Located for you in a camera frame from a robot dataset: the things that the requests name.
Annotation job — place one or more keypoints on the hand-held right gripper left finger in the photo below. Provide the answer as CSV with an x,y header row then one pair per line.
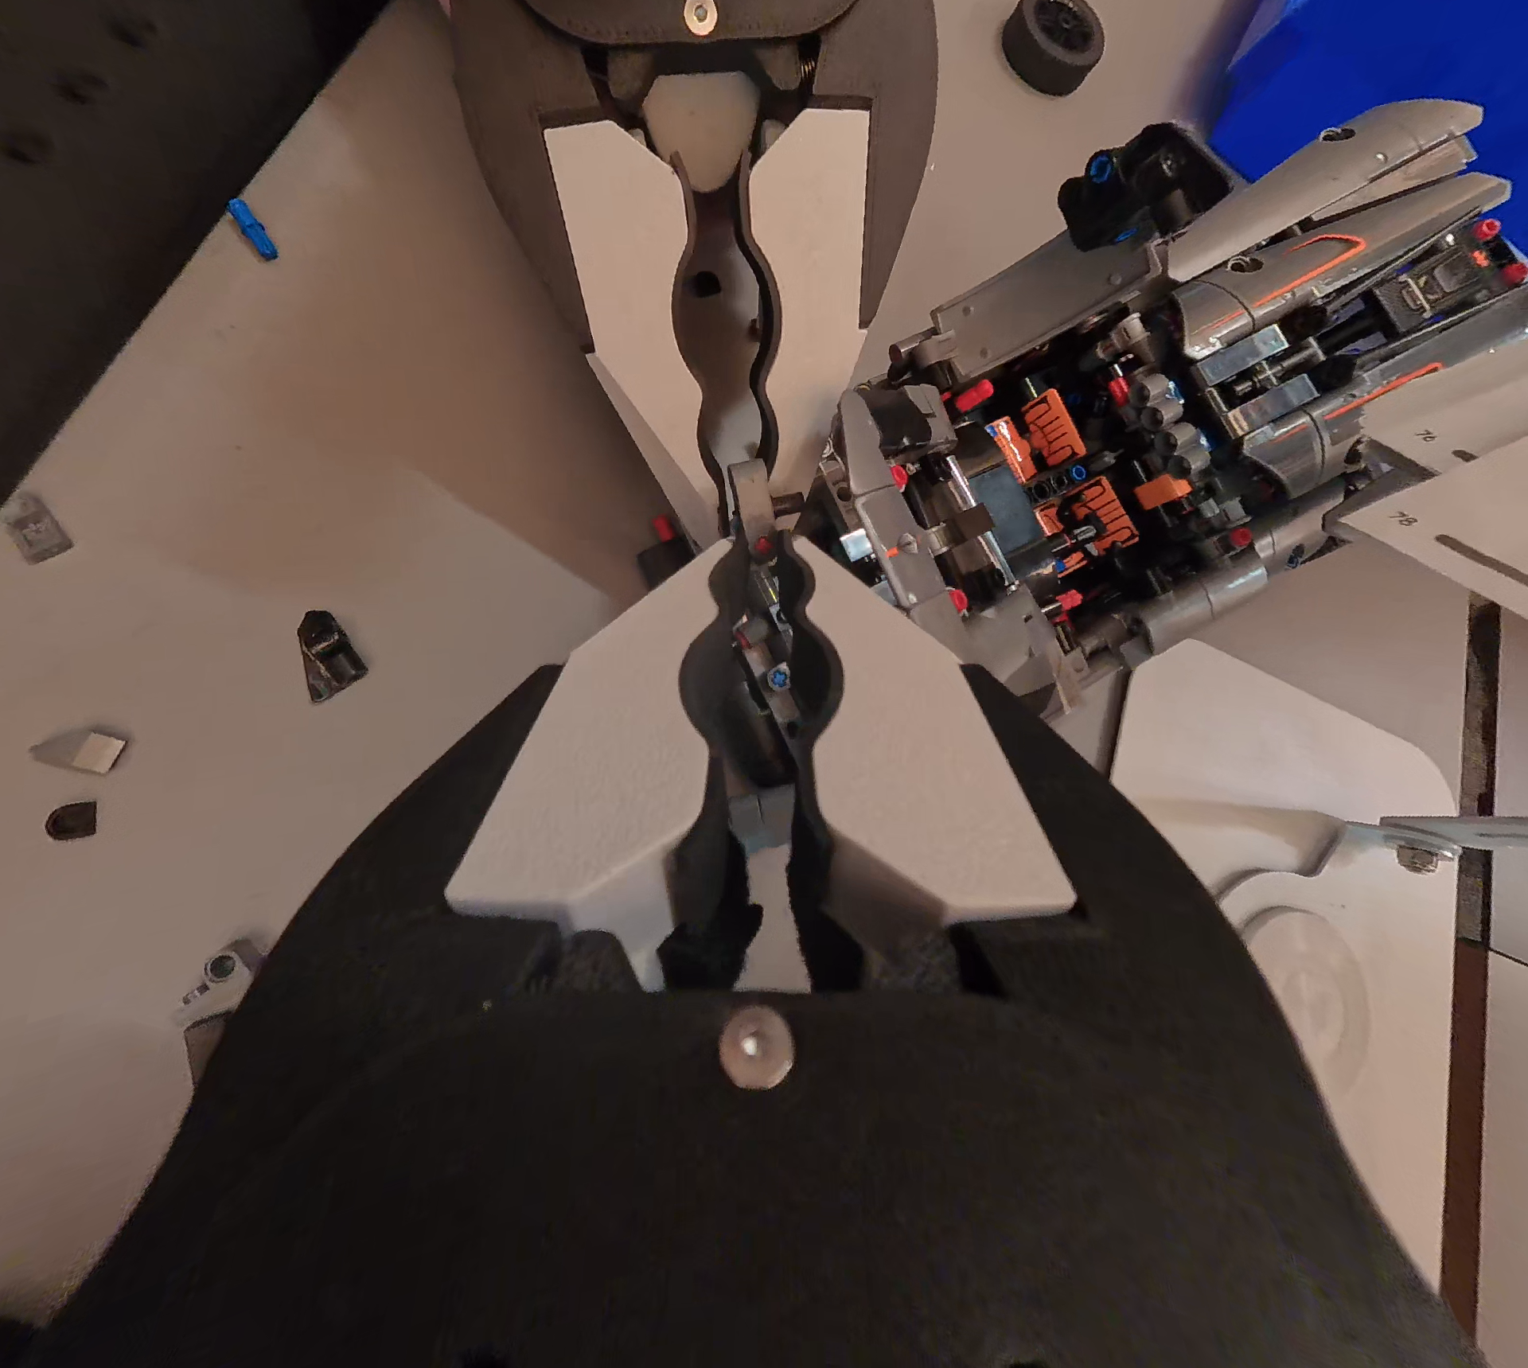
x,y
573,794

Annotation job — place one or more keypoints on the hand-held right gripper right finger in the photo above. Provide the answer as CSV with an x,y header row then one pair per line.
x,y
943,794

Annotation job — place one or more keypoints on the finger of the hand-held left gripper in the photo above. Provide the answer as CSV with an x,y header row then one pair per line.
x,y
823,221
608,233

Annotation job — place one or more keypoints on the small grey lego block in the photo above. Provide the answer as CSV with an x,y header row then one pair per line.
x,y
758,816

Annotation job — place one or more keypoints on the grey lego connector red pin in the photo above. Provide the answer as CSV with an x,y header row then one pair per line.
x,y
754,502

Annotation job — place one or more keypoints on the grey black lego car model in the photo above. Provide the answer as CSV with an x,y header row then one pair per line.
x,y
1074,508

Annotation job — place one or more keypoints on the black lego wedge piece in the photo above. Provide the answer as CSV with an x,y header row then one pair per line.
x,y
331,658

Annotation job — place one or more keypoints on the black lego tyre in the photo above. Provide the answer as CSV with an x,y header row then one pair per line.
x,y
1052,36

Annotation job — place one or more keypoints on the blue lego pin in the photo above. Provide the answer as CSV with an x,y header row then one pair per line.
x,y
252,229

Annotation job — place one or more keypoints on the grey lego connector with hole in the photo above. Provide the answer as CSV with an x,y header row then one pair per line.
x,y
223,971

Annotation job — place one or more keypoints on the black lego tile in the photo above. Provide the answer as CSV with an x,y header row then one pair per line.
x,y
204,1050

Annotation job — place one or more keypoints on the grey lego tile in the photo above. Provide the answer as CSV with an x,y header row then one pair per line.
x,y
77,750

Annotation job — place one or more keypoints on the tiny black lego piece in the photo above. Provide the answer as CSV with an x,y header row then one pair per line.
x,y
71,821

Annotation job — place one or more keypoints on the lego instruction booklet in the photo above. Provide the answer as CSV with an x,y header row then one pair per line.
x,y
1431,519

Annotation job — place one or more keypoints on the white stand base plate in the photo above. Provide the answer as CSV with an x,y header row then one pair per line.
x,y
1252,746

